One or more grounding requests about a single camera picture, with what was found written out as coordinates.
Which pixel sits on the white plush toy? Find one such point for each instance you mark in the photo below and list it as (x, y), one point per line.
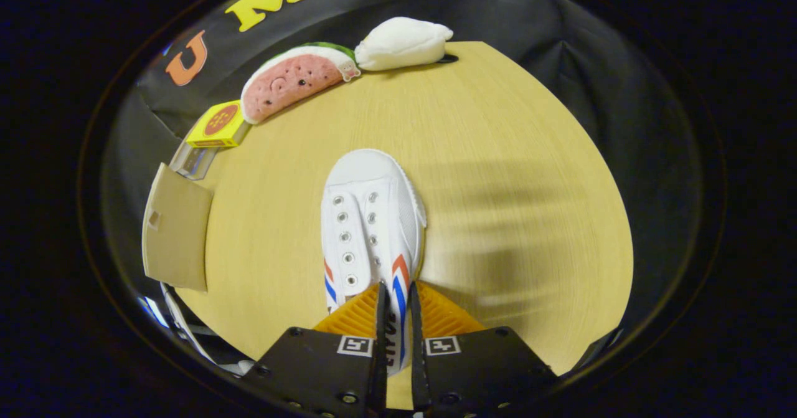
(401, 44)

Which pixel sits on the grey book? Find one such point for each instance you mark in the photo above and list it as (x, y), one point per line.
(193, 161)

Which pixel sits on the yellow book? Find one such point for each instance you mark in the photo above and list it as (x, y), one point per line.
(218, 125)

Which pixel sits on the white striped canvas shoe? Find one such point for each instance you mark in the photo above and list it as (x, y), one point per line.
(373, 218)

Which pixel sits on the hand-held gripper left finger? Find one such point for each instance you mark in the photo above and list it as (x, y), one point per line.
(381, 368)

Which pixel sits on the beige cardboard storage box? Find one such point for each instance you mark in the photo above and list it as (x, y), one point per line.
(177, 231)

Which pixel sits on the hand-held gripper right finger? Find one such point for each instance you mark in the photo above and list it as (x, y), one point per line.
(418, 368)

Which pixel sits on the watermelon slice plush toy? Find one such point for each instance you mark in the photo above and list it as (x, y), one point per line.
(286, 85)

